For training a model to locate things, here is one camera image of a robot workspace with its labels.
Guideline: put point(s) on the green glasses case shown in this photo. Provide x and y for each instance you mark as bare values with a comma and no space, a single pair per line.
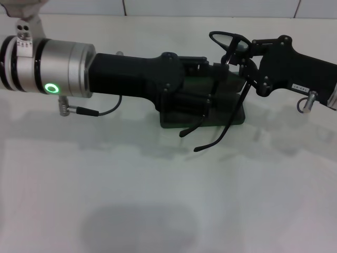
171,123

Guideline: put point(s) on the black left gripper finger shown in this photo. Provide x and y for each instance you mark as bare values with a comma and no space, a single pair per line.
202,69
189,105

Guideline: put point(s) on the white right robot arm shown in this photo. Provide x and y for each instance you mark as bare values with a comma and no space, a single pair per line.
333,101

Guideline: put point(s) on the black glasses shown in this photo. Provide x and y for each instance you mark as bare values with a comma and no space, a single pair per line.
222,39

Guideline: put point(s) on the left camera mount bracket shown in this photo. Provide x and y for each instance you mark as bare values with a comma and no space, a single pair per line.
25,34

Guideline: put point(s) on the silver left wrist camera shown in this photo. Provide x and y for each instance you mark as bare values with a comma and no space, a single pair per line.
23,6

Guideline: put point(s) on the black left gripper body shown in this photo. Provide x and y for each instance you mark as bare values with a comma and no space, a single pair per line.
126,73

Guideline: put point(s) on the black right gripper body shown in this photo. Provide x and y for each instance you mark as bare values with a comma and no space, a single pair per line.
295,68

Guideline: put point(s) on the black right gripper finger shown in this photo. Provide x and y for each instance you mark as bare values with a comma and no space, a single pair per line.
252,73
266,44

